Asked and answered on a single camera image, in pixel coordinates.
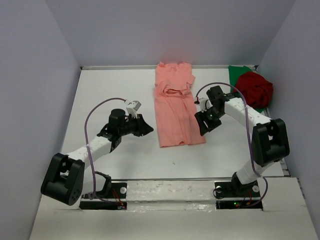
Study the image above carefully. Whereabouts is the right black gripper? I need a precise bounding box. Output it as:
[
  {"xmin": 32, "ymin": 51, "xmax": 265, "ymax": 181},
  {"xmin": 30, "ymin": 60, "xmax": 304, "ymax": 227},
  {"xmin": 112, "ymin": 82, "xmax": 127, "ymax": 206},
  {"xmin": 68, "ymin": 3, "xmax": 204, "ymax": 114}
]
[{"xmin": 194, "ymin": 107, "xmax": 225, "ymax": 137}]

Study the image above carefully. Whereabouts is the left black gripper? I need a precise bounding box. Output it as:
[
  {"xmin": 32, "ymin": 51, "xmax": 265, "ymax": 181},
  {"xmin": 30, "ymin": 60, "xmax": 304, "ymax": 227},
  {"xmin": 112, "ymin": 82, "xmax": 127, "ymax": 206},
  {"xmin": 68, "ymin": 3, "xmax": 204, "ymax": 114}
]
[{"xmin": 118, "ymin": 113, "xmax": 153, "ymax": 138}]

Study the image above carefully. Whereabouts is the pink t shirt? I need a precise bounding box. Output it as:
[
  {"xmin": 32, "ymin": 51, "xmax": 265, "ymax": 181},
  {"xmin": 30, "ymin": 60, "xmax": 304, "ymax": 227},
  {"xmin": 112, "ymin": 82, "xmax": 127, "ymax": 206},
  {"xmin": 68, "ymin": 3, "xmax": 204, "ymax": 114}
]
[{"xmin": 154, "ymin": 62, "xmax": 206, "ymax": 148}]

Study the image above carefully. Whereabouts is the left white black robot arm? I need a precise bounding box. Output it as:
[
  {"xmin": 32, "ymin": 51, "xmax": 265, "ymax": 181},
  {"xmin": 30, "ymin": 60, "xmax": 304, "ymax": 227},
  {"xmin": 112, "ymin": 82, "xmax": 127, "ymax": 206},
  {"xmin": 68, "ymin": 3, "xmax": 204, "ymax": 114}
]
[{"xmin": 40, "ymin": 108, "xmax": 154, "ymax": 206}]

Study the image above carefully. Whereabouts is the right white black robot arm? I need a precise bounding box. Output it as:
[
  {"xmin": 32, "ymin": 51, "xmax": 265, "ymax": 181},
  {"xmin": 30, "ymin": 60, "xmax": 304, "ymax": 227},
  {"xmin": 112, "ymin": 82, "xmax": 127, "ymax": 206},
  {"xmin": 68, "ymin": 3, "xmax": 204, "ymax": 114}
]
[{"xmin": 194, "ymin": 82, "xmax": 290, "ymax": 200}]

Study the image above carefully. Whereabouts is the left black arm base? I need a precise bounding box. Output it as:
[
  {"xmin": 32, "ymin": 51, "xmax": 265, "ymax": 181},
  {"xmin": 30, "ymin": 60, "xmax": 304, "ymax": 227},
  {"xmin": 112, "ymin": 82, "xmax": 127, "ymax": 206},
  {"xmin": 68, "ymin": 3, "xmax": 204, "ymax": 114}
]
[{"xmin": 79, "ymin": 181, "xmax": 128, "ymax": 211}]

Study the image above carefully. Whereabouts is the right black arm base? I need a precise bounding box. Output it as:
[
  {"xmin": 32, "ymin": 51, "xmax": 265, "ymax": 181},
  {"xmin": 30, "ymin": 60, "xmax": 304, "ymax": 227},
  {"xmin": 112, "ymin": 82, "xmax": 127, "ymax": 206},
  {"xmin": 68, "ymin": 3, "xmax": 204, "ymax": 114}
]
[{"xmin": 212, "ymin": 181, "xmax": 263, "ymax": 210}]

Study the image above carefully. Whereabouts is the green t shirt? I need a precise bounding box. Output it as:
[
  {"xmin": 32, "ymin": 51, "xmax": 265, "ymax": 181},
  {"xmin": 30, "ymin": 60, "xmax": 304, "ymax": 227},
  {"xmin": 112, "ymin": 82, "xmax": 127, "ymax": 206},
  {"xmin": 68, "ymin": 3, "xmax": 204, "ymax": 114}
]
[{"xmin": 228, "ymin": 65, "xmax": 266, "ymax": 113}]

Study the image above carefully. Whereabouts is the red t shirt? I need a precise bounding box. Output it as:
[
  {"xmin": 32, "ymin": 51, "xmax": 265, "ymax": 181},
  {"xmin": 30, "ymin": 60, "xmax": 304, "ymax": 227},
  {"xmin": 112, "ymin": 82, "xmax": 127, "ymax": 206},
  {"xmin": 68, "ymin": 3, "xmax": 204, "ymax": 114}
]
[{"xmin": 235, "ymin": 71, "xmax": 274, "ymax": 109}]

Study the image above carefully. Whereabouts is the white foam front panel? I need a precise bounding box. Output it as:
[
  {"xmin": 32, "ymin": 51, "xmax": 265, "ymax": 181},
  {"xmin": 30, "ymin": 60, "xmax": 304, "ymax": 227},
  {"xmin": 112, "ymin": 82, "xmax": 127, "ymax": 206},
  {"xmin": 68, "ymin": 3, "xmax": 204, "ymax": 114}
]
[{"xmin": 0, "ymin": 42, "xmax": 112, "ymax": 185}]

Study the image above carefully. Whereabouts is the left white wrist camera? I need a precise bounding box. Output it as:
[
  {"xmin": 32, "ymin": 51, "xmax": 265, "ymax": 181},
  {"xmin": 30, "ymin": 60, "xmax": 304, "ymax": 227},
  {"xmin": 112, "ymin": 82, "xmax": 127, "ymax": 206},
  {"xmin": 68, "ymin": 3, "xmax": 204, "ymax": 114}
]
[{"xmin": 124, "ymin": 99, "xmax": 142, "ymax": 118}]

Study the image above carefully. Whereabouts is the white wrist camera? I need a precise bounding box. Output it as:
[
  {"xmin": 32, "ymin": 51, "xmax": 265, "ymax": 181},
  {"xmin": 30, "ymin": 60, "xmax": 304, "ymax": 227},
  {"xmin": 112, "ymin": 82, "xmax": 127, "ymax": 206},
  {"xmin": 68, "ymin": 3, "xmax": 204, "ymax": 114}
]
[
  {"xmin": 124, "ymin": 99, "xmax": 142, "ymax": 118},
  {"xmin": 194, "ymin": 97, "xmax": 212, "ymax": 112}
]

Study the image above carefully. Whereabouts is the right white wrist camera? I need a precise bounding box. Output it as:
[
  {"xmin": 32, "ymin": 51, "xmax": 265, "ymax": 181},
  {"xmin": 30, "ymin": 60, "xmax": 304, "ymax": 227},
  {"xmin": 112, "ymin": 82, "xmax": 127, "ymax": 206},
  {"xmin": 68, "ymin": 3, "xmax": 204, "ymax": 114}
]
[{"xmin": 194, "ymin": 97, "xmax": 212, "ymax": 112}]

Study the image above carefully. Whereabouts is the aluminium back table rail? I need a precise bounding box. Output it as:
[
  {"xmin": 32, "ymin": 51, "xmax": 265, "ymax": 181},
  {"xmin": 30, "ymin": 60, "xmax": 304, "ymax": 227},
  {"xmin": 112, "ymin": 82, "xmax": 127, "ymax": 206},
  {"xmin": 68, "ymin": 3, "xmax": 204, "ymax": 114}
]
[{"xmin": 80, "ymin": 64, "xmax": 259, "ymax": 71}]

